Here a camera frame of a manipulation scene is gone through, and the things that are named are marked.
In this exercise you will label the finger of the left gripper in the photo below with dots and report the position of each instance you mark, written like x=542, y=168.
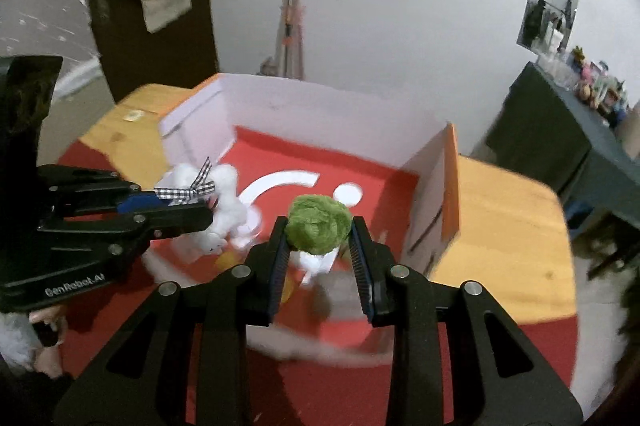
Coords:
x=173, y=221
x=140, y=202

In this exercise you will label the person's left hand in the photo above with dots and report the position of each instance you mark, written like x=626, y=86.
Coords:
x=50, y=326

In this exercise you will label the dark green side table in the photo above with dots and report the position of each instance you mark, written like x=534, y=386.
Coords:
x=543, y=132

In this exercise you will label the wooden table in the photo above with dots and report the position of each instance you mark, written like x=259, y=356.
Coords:
x=512, y=234

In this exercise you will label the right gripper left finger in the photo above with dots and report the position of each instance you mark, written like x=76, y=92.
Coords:
x=268, y=263

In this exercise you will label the metal pole with orange cap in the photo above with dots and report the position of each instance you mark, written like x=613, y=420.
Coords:
x=288, y=62

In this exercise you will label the red woven mat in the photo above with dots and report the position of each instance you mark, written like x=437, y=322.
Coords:
x=285, y=392

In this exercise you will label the green plush ball toy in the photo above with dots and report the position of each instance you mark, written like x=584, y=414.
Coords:
x=317, y=228

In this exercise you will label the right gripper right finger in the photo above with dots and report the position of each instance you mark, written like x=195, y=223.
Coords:
x=381, y=283

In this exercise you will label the white plush toy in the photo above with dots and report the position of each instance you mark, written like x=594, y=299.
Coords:
x=215, y=185

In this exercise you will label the red and white cardboard box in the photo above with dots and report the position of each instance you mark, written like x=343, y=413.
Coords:
x=389, y=160

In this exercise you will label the yellow plastic cap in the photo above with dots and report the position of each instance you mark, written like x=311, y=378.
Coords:
x=227, y=260

